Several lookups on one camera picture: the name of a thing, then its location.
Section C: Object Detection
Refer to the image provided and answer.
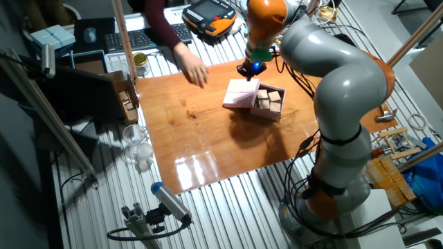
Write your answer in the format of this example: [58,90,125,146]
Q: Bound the aluminium profile stand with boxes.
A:
[120,202,163,249]

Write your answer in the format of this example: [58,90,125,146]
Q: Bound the white paper sheets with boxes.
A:
[114,8,188,34]

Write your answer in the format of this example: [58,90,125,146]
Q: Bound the maroon sleeved forearm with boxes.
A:
[143,0,183,52]

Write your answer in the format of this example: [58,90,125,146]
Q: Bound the black monitor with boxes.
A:
[20,55,125,122]

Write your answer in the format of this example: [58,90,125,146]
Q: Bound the black computer keyboard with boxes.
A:
[104,22,194,54]

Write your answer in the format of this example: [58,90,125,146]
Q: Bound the clear plastic tray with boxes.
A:
[104,51,134,75]

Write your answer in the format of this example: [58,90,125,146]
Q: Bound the blue plastic bag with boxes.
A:
[403,136,443,214]

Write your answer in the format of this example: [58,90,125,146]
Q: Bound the glass jar yellow lid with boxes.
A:
[132,52,151,77]

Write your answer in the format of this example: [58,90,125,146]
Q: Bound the black camera cable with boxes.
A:
[106,221,191,242]

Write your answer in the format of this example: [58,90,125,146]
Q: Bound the light blue gift box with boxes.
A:
[29,24,76,51]

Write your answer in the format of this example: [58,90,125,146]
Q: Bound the dark blue tray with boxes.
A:
[57,49,109,75]

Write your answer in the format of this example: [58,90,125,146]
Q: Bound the green gripper mount flange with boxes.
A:
[244,27,274,63]

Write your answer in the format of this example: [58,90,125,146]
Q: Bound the orange black teach pendant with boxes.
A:
[181,0,238,38]

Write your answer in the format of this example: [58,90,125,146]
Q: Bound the grey computer mouse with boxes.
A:
[83,26,98,44]

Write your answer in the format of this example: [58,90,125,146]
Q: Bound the silver depth camera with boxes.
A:
[41,43,56,79]

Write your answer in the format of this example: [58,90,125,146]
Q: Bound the pink gift box base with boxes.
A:
[249,82,287,122]

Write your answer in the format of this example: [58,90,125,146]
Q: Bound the small wooden frame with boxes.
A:
[379,126,422,160]

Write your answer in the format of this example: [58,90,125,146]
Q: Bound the brown cardboard box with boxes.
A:
[103,71,140,125]

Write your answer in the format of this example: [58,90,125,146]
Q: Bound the yellow cardboard stack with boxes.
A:
[366,155,418,208]

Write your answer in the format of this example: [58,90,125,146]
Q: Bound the white tape ring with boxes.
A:
[407,113,428,131]

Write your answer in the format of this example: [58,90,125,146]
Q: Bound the red handled screwdriver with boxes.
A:
[367,147,395,159]

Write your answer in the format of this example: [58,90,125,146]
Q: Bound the long silver frame bar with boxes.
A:
[0,48,100,190]

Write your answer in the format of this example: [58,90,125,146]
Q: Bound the clear plastic beaker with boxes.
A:
[121,123,150,155]

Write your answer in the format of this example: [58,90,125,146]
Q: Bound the glossy wooden board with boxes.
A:
[134,48,399,195]

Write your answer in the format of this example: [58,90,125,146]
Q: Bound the black mouse pad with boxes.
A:
[73,17,116,55]

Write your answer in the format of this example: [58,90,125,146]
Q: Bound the person's bare hand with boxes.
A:
[174,41,210,88]

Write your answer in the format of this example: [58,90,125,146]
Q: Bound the brass metal fitting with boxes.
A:
[317,5,338,24]

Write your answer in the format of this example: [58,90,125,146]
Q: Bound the white rounded object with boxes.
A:
[226,17,247,35]

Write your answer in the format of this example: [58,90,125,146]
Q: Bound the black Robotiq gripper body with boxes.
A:
[236,60,267,77]

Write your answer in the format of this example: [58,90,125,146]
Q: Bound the wooden pole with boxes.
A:
[306,0,321,17]
[111,0,138,81]
[397,141,443,173]
[386,2,443,68]

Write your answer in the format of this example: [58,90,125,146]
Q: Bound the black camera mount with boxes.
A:
[145,203,170,234]

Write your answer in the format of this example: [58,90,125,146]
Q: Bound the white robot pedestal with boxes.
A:
[345,188,408,249]

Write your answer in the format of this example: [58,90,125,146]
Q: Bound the wooden handled hammer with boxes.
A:
[374,103,399,124]

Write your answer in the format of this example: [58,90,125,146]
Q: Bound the silver camera blue end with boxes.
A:
[150,181,193,224]

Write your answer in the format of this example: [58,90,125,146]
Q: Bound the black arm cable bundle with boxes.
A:
[273,46,408,240]

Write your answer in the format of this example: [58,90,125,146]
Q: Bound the small clear plastic cup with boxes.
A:
[135,142,154,172]

